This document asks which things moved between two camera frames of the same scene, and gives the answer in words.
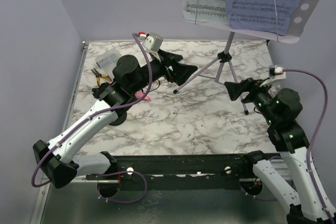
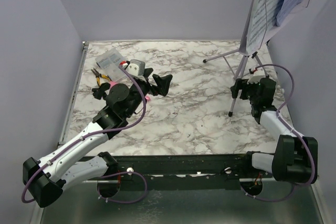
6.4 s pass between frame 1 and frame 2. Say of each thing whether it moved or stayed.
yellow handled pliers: stayed
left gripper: moved
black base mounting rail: stayed
